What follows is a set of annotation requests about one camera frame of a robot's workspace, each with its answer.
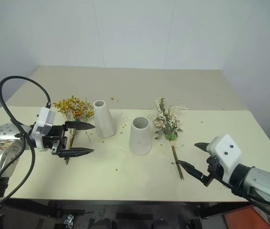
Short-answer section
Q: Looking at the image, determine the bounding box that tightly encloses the red flat object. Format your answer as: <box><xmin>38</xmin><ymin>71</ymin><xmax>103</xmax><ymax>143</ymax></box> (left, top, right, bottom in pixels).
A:
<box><xmin>223</xmin><ymin>206</ymin><xmax>270</xmax><ymax>229</ymax></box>

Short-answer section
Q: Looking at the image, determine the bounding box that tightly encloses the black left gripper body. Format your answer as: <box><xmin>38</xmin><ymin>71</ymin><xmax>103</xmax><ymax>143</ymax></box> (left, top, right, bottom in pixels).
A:
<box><xmin>42</xmin><ymin>124</ymin><xmax>69</xmax><ymax>156</ymax></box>

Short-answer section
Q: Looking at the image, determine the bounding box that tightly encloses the wide white ceramic vase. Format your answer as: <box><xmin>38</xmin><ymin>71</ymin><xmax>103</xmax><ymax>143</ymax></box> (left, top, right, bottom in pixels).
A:
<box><xmin>129</xmin><ymin>117</ymin><xmax>152</xmax><ymax>156</ymax></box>

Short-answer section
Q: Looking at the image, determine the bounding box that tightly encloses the black table frame bar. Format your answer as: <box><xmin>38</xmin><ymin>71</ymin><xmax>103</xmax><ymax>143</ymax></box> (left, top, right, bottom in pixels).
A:
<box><xmin>196</xmin><ymin>201</ymin><xmax>248</xmax><ymax>219</ymax></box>
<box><xmin>2</xmin><ymin>198</ymin><xmax>95</xmax><ymax>218</ymax></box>

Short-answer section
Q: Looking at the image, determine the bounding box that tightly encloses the slim white ceramic vase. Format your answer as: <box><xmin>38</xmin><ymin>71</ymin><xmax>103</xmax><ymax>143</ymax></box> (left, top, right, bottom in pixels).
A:
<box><xmin>93</xmin><ymin>100</ymin><xmax>116</xmax><ymax>139</ymax></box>

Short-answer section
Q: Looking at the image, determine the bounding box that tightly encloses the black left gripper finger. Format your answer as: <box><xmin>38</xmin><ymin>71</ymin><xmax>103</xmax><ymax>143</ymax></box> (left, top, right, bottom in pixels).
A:
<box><xmin>59</xmin><ymin>147</ymin><xmax>95</xmax><ymax>159</ymax></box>
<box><xmin>65</xmin><ymin>121</ymin><xmax>96</xmax><ymax>131</ymax></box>

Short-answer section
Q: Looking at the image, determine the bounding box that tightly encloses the silver caster wheel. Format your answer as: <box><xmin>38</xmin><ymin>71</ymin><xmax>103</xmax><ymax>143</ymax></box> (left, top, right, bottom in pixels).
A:
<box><xmin>62</xmin><ymin>214</ymin><xmax>75</xmax><ymax>229</ymax></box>

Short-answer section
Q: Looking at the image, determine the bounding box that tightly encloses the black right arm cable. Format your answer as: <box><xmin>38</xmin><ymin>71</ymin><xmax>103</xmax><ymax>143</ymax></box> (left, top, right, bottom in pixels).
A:
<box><xmin>220</xmin><ymin>180</ymin><xmax>270</xmax><ymax>224</ymax></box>

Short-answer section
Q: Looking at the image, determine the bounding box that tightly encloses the yellow dried flower bunch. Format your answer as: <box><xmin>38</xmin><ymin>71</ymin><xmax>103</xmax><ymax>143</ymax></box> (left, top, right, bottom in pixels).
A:
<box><xmin>53</xmin><ymin>95</ymin><xmax>95</xmax><ymax>166</ymax></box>

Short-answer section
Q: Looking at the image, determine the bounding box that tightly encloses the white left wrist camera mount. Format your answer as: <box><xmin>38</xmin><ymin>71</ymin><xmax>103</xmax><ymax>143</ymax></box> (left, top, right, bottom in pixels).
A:
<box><xmin>31</xmin><ymin>106</ymin><xmax>57</xmax><ymax>152</ymax></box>

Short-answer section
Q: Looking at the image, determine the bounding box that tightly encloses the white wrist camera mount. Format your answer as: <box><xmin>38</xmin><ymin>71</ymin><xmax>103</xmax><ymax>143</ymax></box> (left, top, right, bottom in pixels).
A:
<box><xmin>31</xmin><ymin>106</ymin><xmax>57</xmax><ymax>152</ymax></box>
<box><xmin>205</xmin><ymin>134</ymin><xmax>243</xmax><ymax>186</ymax></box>

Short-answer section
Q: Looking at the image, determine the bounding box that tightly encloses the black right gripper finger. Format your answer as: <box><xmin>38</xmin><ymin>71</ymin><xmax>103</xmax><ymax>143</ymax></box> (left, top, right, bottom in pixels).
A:
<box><xmin>177</xmin><ymin>160</ymin><xmax>214</xmax><ymax>187</ymax></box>
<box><xmin>194</xmin><ymin>142</ymin><xmax>212</xmax><ymax>153</ymax></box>

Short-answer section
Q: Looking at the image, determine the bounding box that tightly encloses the white green dried bouquet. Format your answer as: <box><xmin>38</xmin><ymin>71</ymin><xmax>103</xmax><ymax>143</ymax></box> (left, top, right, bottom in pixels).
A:
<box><xmin>148</xmin><ymin>96</ymin><xmax>189</xmax><ymax>181</ymax></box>

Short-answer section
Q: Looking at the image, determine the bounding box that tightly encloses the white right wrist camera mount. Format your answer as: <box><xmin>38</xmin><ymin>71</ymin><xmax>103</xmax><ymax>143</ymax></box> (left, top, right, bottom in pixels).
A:
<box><xmin>205</xmin><ymin>134</ymin><xmax>243</xmax><ymax>186</ymax></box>

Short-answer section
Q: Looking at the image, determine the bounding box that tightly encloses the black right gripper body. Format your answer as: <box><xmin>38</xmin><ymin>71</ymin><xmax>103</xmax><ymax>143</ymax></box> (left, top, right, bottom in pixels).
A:
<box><xmin>206</xmin><ymin>155</ymin><xmax>224</xmax><ymax>183</ymax></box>

